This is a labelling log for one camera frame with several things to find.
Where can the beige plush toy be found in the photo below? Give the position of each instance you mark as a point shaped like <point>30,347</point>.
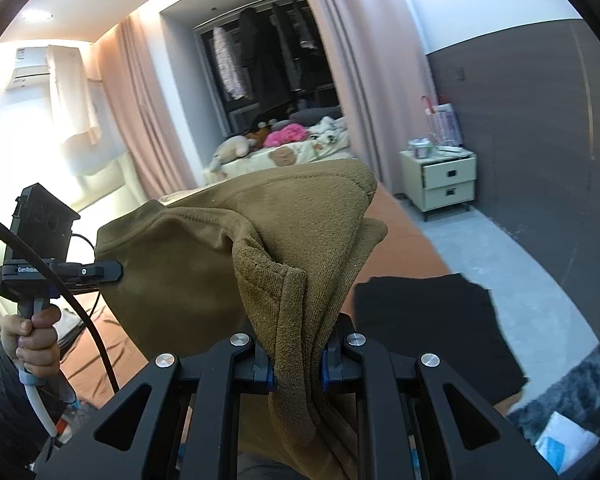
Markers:
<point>232,152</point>

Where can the white hanging cloth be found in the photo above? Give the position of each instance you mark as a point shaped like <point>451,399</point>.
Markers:
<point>72,95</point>

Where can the cream nightstand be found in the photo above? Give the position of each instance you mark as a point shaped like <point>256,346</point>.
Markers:
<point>447,180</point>

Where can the white and blue packet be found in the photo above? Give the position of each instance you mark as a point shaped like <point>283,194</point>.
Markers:
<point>565,440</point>

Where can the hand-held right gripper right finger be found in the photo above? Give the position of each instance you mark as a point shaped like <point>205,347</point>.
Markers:
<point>332,360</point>

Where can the white air conditioner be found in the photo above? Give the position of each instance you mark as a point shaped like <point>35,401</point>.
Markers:
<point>27,67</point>

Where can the brown bear plush toy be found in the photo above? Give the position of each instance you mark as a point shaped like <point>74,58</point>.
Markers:
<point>260,135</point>

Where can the round ceiling light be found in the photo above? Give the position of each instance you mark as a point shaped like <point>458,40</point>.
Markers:
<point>37,16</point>

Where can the olive brown printed t-shirt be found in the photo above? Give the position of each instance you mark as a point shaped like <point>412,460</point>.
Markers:
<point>190,270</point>

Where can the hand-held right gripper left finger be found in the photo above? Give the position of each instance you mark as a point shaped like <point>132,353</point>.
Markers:
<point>262,367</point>

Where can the pink plush toy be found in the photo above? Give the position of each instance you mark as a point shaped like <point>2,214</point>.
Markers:
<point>285,135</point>

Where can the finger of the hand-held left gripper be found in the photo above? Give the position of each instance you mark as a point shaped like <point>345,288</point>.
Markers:
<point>100,271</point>

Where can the bear print pillow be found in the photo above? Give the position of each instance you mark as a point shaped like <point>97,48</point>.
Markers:
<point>300,152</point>

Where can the grey pillow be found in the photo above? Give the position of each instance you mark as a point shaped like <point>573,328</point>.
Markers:
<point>310,116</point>

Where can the person's left hand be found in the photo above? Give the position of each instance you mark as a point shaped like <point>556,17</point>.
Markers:
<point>35,350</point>

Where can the white patterned cloth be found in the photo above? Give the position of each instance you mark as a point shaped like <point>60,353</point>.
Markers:
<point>330,135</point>

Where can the black cloth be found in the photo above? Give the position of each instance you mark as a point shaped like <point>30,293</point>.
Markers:
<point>430,340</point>

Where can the grey patterned hanging garment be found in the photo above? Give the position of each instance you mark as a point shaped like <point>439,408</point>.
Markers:
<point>230,65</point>

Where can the person's left forearm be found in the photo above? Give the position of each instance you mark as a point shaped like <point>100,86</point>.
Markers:
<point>5,400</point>

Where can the pink curtain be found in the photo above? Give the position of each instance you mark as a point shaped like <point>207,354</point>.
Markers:
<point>140,110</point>
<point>360,85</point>

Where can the grey fuzzy rug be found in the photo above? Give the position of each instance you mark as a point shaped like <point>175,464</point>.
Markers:
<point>580,385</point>

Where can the black hanging coat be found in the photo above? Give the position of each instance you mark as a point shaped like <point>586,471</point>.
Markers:
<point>262,55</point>

